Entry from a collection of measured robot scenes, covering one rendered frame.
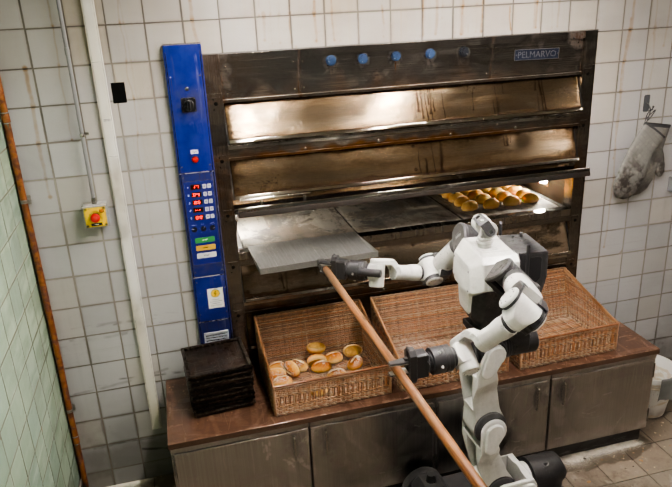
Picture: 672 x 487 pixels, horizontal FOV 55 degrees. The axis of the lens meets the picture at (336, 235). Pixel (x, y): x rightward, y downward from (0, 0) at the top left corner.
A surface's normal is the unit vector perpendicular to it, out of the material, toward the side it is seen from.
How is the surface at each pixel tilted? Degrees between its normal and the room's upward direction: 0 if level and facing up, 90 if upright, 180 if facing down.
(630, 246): 90
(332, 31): 90
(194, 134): 90
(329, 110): 70
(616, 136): 90
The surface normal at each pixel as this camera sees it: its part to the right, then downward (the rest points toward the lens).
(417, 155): 0.22, -0.02
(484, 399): 0.28, 0.32
